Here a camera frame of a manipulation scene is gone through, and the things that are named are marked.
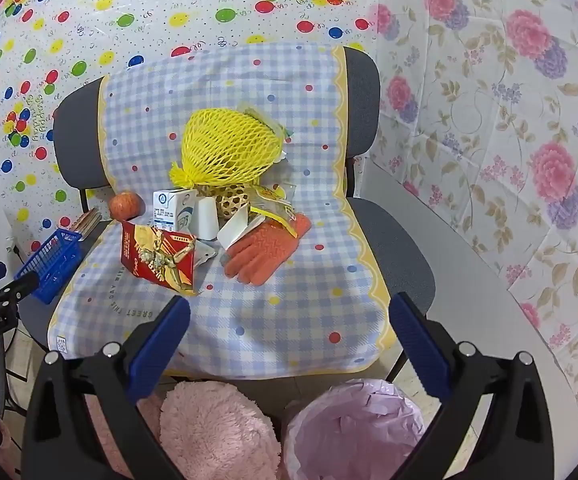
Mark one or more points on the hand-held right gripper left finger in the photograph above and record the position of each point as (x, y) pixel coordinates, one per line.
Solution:
(161, 342)

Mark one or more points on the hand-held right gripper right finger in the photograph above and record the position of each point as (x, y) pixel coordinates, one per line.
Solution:
(419, 345)

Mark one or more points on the trash bin with pink bag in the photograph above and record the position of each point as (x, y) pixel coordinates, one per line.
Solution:
(354, 430)

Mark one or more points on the white sponge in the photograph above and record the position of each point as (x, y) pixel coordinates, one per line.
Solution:
(205, 220)

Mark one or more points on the yellow foam net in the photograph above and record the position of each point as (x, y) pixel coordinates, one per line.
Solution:
(224, 145)

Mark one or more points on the blue plastic basket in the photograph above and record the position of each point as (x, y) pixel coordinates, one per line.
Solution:
(51, 265)

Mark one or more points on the red snack packet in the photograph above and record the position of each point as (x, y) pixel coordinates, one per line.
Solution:
(159, 257)

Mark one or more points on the grey office chair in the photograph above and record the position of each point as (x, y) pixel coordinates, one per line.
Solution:
(404, 260)

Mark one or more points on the bundle of wooden sticks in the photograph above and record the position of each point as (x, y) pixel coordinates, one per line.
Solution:
(88, 221)

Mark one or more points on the silver packet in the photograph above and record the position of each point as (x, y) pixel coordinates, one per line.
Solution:
(206, 252)

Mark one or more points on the blue checkered cloth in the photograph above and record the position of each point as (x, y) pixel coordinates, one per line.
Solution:
(289, 310)

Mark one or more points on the red apple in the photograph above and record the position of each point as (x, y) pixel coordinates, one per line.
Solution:
(126, 205)

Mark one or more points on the white and blue milk carton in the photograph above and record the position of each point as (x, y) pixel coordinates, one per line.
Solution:
(171, 210)

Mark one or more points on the orange knitted glove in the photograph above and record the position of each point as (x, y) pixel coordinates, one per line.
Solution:
(264, 255)

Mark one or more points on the yellow snack wrapper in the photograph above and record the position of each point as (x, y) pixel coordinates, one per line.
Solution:
(271, 207)

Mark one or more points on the floral printed sheet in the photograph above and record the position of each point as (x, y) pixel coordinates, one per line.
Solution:
(509, 110)

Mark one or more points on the balloon printed sheet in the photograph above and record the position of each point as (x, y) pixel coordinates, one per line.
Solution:
(119, 20)

